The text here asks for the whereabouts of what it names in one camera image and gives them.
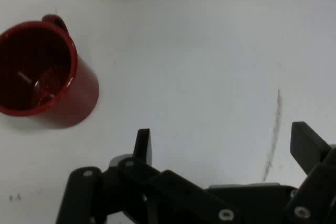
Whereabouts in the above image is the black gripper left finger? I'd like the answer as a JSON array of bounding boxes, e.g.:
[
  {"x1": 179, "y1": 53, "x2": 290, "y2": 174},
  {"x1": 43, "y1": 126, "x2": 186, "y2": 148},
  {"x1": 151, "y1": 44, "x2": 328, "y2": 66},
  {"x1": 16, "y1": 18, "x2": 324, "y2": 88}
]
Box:
[{"x1": 55, "y1": 129, "x2": 243, "y2": 224}]

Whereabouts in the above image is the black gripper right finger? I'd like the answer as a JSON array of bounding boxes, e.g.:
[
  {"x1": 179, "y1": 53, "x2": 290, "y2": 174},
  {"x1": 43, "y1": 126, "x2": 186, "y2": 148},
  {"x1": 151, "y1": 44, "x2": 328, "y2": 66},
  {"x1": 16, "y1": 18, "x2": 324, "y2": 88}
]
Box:
[{"x1": 285, "y1": 121, "x2": 336, "y2": 224}]

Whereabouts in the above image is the red enamel mug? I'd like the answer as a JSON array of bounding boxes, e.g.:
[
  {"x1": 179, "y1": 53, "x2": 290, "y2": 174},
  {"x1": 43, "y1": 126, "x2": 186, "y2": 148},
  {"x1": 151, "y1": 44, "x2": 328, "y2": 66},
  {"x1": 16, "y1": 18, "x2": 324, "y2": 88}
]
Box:
[{"x1": 0, "y1": 14, "x2": 100, "y2": 130}]

